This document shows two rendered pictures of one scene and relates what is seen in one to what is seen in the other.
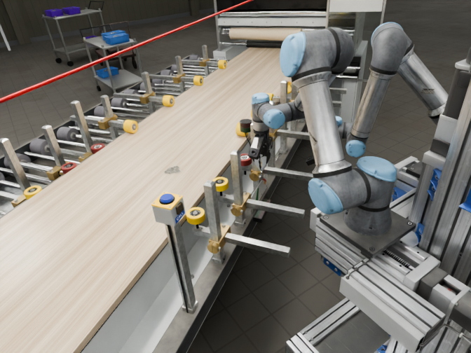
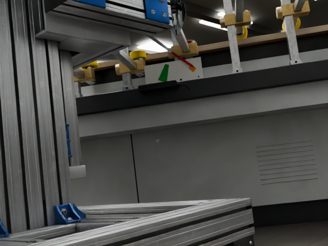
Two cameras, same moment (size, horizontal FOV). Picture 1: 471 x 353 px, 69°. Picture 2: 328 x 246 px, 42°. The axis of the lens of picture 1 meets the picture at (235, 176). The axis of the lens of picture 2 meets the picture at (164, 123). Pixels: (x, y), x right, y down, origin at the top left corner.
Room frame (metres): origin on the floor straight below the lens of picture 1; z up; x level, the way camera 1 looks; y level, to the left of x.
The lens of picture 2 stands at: (0.90, -1.90, 0.33)
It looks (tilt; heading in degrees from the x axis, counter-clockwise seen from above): 6 degrees up; 74
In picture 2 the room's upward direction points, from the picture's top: 7 degrees counter-clockwise
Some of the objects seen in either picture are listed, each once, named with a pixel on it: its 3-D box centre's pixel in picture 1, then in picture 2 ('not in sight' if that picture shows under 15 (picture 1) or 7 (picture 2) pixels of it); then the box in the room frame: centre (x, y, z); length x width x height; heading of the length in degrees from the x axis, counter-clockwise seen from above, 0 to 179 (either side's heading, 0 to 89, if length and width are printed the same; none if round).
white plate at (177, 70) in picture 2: (259, 191); (173, 71); (1.49, -0.12, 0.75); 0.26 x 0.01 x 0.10; 155
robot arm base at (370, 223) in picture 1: (369, 209); not in sight; (0.88, -0.43, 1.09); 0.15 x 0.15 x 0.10
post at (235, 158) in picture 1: (238, 195); (124, 54); (1.30, -0.01, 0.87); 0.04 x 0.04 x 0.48; 65
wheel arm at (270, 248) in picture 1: (239, 240); (76, 72); (1.07, 0.01, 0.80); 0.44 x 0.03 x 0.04; 65
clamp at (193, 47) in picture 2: (257, 170); (182, 51); (1.55, -0.12, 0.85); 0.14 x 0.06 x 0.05; 155
